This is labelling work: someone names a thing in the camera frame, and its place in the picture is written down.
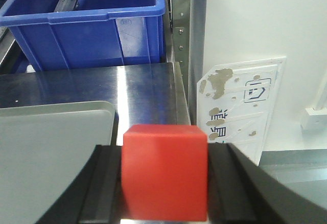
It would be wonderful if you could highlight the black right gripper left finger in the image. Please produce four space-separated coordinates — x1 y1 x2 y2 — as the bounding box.
37 145 122 223

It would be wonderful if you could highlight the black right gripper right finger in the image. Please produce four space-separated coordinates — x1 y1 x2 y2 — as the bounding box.
208 143 326 223

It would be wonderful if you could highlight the red cube block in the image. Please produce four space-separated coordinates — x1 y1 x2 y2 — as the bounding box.
121 124 208 221

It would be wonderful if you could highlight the grey metal tray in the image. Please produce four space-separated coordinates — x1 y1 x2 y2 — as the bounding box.
1 101 115 223

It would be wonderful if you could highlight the front right blue bin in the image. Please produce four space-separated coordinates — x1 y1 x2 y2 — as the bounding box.
1 0 166 71

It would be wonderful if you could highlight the white torn wall sign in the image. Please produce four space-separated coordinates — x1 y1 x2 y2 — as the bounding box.
196 57 286 165

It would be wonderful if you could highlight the white wall bracket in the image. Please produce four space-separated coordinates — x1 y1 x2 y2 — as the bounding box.
300 50 327 132

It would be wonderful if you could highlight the steel shelf upright post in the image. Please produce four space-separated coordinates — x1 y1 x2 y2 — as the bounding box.
168 0 206 124

